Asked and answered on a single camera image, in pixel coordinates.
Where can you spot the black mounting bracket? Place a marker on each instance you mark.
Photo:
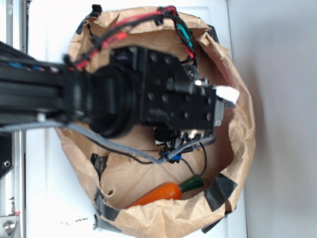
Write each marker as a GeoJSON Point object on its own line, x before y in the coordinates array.
{"type": "Point", "coordinates": [5, 156]}

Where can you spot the brown paper bag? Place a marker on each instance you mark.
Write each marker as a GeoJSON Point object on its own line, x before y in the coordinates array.
{"type": "Point", "coordinates": [112, 181]}

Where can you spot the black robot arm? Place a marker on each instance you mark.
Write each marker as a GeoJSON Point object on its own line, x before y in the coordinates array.
{"type": "Point", "coordinates": [103, 99]}

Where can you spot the aluminium frame rail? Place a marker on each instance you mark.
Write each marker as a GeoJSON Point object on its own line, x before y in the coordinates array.
{"type": "Point", "coordinates": [13, 31]}

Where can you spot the orange toy carrot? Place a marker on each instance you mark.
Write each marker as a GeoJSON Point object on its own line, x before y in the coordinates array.
{"type": "Point", "coordinates": [169, 191]}

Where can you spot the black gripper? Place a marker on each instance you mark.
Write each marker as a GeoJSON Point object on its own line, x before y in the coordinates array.
{"type": "Point", "coordinates": [171, 97]}

